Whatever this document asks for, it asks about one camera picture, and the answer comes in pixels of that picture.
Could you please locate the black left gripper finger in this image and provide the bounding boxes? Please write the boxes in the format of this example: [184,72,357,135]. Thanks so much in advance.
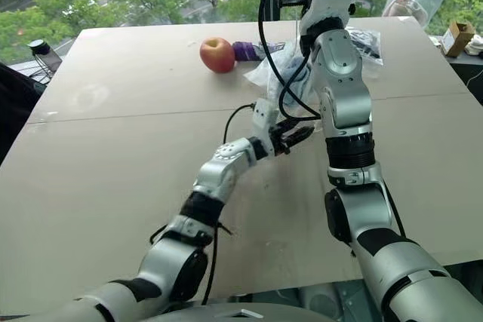
[285,132,314,149]
[281,123,315,137]

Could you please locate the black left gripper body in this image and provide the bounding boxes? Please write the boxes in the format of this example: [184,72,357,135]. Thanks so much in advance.
[269,121,294,158]

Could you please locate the light blue towel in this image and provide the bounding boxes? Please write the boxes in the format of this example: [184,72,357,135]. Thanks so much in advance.
[279,52,315,109]

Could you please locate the white translucent drawstring bag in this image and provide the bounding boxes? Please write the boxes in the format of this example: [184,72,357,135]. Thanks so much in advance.
[242,37,324,130]

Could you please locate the clear zip bag black contents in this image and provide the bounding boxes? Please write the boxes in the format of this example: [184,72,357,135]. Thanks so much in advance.
[346,25,385,67]

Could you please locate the large clear plastic bag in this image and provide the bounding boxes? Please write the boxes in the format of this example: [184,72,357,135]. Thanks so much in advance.
[382,0,451,29]

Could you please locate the folded silver purple umbrella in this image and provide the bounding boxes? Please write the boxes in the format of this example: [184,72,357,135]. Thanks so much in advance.
[231,40,290,63]

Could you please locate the red apple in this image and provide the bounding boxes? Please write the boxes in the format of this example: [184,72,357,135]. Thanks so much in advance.
[199,37,236,74]

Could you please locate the small open cardboard box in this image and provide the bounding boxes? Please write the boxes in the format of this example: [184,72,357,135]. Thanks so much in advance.
[440,20,477,57]

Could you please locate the black lidded water bottle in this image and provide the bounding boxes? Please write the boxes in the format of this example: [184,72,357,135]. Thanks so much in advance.
[29,39,63,73]

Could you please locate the black chair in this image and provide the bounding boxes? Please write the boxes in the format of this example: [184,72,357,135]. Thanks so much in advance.
[0,63,49,167]

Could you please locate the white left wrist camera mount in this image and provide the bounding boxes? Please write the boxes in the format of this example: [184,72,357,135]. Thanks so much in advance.
[251,98,281,158]

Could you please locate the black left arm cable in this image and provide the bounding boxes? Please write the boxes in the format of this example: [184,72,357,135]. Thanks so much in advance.
[149,103,259,306]

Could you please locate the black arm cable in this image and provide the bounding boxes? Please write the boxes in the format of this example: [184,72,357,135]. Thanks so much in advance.
[257,0,408,242]
[149,103,259,306]

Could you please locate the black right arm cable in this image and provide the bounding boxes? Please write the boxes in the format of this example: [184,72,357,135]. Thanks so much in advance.
[257,0,408,242]

